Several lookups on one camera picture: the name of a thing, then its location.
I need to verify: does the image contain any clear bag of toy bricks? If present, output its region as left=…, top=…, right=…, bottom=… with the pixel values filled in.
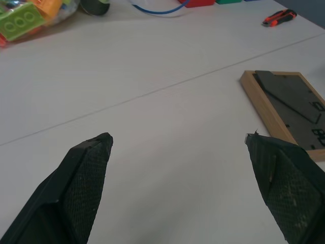
left=0, top=0, right=82, bottom=49

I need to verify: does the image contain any green toy brick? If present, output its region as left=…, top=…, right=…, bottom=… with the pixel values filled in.
left=0, top=3, right=47, bottom=42

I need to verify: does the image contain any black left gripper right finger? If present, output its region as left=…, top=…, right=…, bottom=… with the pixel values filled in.
left=245, top=129, right=325, bottom=244

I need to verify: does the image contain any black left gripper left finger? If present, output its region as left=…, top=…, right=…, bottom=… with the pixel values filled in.
left=0, top=132, right=114, bottom=244

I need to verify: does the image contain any wooden picture frame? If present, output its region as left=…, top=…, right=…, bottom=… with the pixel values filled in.
left=239, top=70, right=325, bottom=162

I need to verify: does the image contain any blue cable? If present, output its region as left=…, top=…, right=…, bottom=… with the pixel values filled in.
left=131, top=0, right=190, bottom=16

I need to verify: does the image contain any dark round metal can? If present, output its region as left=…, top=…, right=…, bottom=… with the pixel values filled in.
left=80, top=0, right=111, bottom=17

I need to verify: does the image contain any orange black utility knife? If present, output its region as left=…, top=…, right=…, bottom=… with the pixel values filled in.
left=262, top=9, right=298, bottom=27

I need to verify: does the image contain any orange toy brick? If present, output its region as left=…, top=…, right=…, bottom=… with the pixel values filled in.
left=29, top=0, right=64, bottom=27

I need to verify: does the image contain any red block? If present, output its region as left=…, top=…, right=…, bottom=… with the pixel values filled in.
left=177, top=0, right=215, bottom=8

